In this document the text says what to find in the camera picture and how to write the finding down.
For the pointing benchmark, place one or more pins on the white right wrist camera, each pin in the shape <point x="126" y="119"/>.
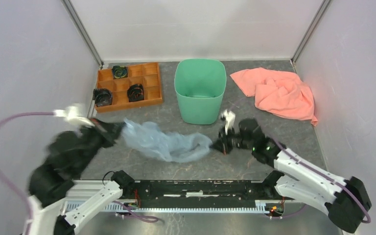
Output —
<point x="229" y="118"/>

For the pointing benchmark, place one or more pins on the black coil in tray centre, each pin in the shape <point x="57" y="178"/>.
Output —
<point x="135" y="93"/>

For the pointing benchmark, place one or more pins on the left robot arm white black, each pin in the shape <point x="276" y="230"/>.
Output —
<point x="68" y="156"/>

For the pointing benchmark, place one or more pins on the light blue plastic trash bag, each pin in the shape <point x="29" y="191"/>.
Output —
<point x="148" y="139"/>

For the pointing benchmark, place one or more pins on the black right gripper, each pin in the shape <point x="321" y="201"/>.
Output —
<point x="222" y="145"/>

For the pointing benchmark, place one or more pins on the left aluminium corner post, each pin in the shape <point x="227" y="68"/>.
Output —
<point x="82" y="31"/>

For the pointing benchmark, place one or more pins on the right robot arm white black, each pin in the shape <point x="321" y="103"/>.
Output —
<point x="344" y="201"/>

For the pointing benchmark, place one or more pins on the aluminium corner post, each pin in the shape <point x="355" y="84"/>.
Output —
<point x="82" y="31"/>
<point x="310" y="30"/>

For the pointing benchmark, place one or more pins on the black coil at tray corner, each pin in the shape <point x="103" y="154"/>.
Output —
<point x="102" y="97"/>

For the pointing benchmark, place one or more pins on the right aluminium corner post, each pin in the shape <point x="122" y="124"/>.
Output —
<point x="310" y="30"/>

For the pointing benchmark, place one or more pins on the green plastic trash bin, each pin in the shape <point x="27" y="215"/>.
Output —
<point x="200" y="85"/>

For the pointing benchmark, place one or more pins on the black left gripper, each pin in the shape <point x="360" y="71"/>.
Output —
<point x="109" y="131"/>

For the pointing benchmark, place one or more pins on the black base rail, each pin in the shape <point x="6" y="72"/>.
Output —
<point x="211" y="196"/>

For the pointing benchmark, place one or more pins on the pink cloth towel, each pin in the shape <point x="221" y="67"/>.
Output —
<point x="281" y="93"/>

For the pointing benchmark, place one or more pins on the orange compartment tray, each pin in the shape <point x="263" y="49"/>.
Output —
<point x="148" y="74"/>

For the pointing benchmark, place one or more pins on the black coil with yellow-green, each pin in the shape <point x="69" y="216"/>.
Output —
<point x="119" y="72"/>

